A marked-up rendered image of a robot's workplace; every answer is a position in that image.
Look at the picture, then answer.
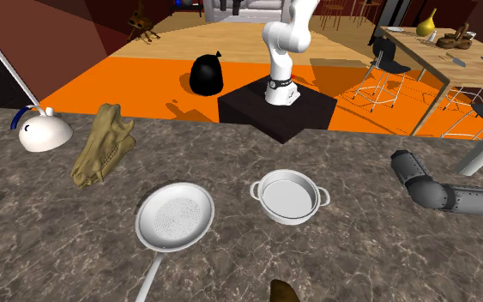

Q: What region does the grey riveted elbow pipe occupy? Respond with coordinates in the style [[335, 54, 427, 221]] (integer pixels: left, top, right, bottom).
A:
[[389, 149, 483, 217]]

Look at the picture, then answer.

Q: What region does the dark robot stand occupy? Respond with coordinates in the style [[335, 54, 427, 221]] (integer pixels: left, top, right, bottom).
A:
[[217, 75, 338, 145]]

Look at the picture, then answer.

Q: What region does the black garbage bag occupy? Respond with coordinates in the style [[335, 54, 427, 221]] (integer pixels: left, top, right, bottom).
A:
[[188, 51, 225, 97]]

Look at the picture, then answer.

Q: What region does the tan animal skull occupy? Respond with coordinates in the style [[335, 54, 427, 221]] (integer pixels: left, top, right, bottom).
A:
[[70, 103, 137, 189]]

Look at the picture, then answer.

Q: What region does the white sofa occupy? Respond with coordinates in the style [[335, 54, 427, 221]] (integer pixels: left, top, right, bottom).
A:
[[203, 0, 293, 24]]

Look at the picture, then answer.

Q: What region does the brown rounded object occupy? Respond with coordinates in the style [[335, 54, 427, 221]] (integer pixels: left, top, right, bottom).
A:
[[269, 279, 302, 302]]

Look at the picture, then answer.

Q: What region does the brown wooden figure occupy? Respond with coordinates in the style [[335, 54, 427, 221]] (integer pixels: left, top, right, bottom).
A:
[[126, 0, 162, 44]]

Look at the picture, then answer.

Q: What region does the wooden bar stool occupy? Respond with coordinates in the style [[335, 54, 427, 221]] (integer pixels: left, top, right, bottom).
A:
[[319, 0, 349, 31]]

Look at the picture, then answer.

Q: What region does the yellow gourd vase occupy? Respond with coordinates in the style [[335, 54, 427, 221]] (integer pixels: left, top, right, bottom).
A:
[[415, 8, 438, 38]]

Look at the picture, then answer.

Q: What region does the wooden dining table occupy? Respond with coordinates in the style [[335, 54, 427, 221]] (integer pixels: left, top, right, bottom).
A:
[[378, 26, 483, 136]]

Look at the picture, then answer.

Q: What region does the grey kitchen knife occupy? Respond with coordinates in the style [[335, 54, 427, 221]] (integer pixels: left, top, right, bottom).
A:
[[445, 51, 468, 68]]

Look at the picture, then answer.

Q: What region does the white paper towel roll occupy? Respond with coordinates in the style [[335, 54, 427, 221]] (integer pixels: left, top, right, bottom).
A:
[[455, 126, 483, 177]]

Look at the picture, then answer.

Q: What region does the brown coiled sculpture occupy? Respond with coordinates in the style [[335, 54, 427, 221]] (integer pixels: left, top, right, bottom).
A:
[[434, 22, 476, 51]]

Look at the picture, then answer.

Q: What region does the white two-handled pot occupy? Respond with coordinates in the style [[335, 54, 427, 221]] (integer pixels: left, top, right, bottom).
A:
[[249, 168, 332, 227]]

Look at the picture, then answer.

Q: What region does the white long-handled strainer pan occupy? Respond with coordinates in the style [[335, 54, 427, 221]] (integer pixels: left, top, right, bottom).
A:
[[134, 181, 216, 302]]

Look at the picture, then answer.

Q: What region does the white kettle with blue handle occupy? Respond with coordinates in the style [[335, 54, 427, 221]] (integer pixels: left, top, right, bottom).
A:
[[9, 105, 75, 154]]

